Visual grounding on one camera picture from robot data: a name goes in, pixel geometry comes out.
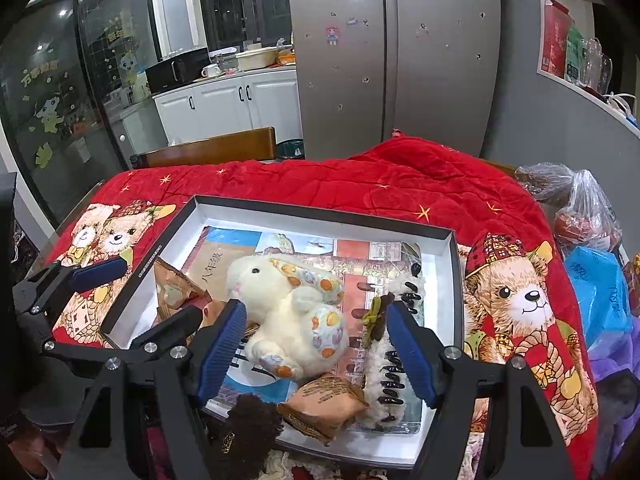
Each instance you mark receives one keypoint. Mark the blue plastic bag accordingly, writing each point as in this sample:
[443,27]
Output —
[600,295]

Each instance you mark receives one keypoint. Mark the white rabbit plush toy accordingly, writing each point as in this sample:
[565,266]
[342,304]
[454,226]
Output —
[285,310]

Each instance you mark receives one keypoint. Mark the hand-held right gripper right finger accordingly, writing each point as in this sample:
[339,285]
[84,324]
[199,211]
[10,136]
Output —
[412,355]

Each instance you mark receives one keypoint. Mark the white kitchen cabinet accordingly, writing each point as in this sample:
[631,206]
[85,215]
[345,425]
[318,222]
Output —
[225,102]

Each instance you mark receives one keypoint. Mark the brown cover book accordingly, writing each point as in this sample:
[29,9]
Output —
[215,270]

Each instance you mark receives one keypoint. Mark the blue cover book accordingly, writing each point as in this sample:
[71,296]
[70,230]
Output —
[227,240]

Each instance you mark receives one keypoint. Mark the white wall shelf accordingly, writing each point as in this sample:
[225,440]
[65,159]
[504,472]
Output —
[590,95]

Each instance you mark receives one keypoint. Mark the red gift box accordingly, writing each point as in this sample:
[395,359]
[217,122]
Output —
[556,40]

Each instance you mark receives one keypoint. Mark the white cup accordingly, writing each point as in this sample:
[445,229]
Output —
[212,71]

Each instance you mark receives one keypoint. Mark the dark kitchen window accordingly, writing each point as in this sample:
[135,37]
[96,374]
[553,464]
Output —
[245,5]

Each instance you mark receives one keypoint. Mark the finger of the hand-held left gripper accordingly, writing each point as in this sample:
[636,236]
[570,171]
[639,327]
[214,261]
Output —
[97,274]
[170,325]

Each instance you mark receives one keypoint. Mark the green trash bin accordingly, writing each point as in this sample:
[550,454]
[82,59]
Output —
[290,150]

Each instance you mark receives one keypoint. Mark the orange triangular snack packet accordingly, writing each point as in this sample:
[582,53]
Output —
[172,287]
[322,402]

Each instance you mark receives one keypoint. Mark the building print cover book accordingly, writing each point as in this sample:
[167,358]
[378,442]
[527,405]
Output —
[370,265]

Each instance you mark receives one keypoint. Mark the purple cloth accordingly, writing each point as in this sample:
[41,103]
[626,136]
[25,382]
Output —
[617,400]

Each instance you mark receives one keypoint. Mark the green gift box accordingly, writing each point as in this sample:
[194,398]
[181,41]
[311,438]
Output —
[575,57]

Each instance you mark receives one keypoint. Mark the silver refrigerator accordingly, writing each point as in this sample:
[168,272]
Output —
[395,50]

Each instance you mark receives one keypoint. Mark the clear plastic bag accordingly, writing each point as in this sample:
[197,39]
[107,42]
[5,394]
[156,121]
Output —
[592,215]
[545,182]

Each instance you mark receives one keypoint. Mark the dark brown fuzzy plush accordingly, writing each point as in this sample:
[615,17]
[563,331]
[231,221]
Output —
[245,435]

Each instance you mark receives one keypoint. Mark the black shallow box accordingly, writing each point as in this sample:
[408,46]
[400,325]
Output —
[310,212]

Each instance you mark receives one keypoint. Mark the clear glass vases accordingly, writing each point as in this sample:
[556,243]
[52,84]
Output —
[597,67]

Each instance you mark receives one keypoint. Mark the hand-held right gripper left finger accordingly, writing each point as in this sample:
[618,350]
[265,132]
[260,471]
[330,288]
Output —
[220,350]

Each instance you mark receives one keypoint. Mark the glass sliding door with stickers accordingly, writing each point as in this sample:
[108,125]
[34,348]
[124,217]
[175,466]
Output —
[65,100]

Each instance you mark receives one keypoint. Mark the black microwave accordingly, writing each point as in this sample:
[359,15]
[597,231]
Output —
[177,70]

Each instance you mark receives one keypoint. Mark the cream plastic basin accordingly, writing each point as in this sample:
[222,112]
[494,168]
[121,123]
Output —
[256,58]

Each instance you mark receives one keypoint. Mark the red printed blanket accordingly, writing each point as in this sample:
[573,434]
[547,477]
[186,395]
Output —
[380,185]

